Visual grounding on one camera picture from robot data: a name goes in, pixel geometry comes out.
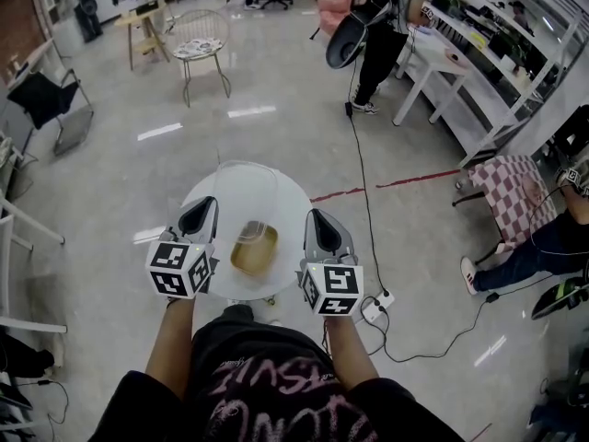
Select person's black printed t-shirt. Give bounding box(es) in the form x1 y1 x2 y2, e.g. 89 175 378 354
87 304 461 442

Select wooden stool table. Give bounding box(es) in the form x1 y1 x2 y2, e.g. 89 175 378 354
113 0 172 72

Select white frame table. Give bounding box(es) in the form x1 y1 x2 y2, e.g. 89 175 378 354
0 191 68 335

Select white shelf rack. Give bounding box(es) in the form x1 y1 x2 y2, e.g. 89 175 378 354
413 0 585 169

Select clear plastic lid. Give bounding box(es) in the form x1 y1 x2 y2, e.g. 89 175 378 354
213 158 282 244

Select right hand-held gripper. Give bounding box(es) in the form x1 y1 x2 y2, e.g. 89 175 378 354
299 208 365 317

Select pink checked cloth stool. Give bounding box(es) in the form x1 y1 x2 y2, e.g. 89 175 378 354
452 155 560 248

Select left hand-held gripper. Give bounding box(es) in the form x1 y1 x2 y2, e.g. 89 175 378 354
146 196 220 299

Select small white table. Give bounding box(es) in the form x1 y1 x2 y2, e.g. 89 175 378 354
391 39 473 127

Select white power strip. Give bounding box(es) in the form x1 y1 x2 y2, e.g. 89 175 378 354
361 288 396 324

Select tan rectangular food container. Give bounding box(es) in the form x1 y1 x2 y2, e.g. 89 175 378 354
229 221 281 279

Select black and green backpack rig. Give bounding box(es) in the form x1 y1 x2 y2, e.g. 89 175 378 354
531 276 589 321

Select black folding chair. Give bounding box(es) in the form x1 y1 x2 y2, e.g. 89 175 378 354
6 67 96 157

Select long black power cable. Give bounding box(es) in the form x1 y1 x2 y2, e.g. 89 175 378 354
347 112 390 294

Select person's right forearm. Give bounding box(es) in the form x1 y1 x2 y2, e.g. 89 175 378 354
324 315 379 386

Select gold wire chair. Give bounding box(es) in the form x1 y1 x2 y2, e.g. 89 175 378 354
172 9 232 109

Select looped black cable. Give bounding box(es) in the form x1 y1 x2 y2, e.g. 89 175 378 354
358 272 558 364

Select round white side table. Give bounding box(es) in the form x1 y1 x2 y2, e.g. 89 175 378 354
177 168 314 306

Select pink armchair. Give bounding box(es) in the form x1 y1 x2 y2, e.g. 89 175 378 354
308 0 358 41

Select person's left forearm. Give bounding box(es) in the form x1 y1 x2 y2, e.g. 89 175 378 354
145 297 197 402

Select black and white backpack rig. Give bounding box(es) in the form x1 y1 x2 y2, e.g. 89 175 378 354
324 0 392 70

